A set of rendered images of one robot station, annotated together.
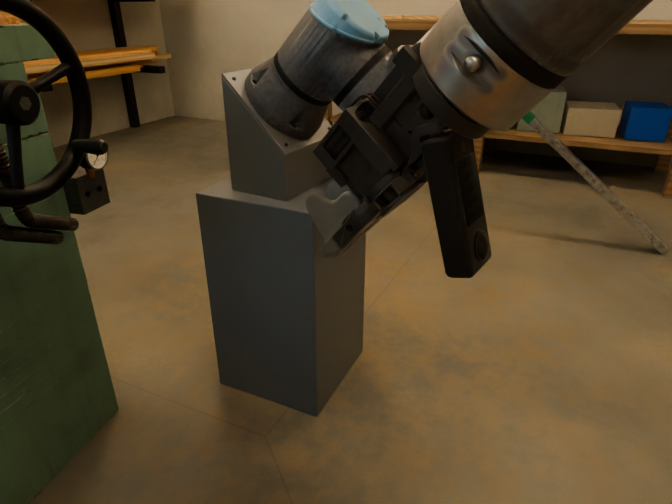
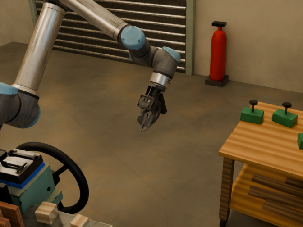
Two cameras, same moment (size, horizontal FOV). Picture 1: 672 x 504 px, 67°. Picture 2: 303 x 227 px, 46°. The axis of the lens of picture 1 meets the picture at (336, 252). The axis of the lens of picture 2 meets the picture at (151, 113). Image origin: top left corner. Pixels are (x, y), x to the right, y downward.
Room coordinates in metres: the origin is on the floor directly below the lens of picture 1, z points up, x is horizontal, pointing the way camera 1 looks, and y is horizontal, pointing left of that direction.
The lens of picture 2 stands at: (0.31, 1.31, 1.57)
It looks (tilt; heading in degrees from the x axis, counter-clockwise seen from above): 30 degrees down; 275
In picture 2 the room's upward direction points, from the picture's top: 2 degrees counter-clockwise
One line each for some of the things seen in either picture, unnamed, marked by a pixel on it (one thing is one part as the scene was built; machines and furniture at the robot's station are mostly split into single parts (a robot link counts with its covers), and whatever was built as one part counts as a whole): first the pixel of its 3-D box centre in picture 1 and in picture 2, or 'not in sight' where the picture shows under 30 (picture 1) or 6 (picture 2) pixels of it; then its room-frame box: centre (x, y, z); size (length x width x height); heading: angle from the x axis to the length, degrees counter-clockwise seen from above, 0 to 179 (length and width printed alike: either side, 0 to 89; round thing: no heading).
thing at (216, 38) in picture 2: not in sight; (218, 53); (-0.10, -1.95, 0.30); 0.19 x 0.18 x 0.60; 65
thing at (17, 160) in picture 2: not in sight; (10, 165); (0.74, 0.59, 0.99); 0.13 x 0.11 x 0.06; 163
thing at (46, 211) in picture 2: not in sight; (47, 212); (0.63, 0.69, 0.92); 0.04 x 0.04 x 0.03; 77
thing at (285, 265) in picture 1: (290, 283); not in sight; (1.15, 0.12, 0.28); 0.30 x 0.30 x 0.55; 65
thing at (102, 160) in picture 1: (91, 158); not in sight; (1.01, 0.50, 0.65); 0.06 x 0.04 x 0.08; 163
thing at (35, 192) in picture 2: not in sight; (17, 186); (0.74, 0.60, 0.91); 0.15 x 0.14 x 0.09; 163
